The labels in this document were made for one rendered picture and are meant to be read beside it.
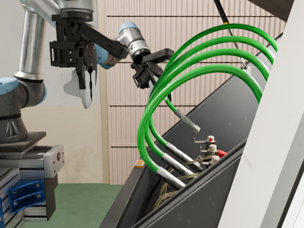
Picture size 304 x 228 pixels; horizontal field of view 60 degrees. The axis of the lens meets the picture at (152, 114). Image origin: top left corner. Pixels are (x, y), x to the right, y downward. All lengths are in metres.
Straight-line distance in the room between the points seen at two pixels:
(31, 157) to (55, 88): 1.95
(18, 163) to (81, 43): 0.63
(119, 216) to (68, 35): 0.45
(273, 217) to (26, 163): 0.96
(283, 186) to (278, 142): 0.05
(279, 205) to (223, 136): 0.84
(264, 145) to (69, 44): 0.45
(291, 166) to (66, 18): 0.54
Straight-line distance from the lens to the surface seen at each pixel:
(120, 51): 0.58
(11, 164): 1.12
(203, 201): 0.40
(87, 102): 0.62
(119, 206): 0.75
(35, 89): 1.20
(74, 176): 3.18
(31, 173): 1.10
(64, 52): 0.62
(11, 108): 1.10
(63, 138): 3.06
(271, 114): 0.30
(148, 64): 0.88
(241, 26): 0.76
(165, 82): 0.54
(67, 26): 0.64
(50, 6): 0.99
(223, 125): 1.04
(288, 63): 0.31
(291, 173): 0.22
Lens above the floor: 1.32
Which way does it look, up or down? 11 degrees down
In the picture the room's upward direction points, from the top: straight up
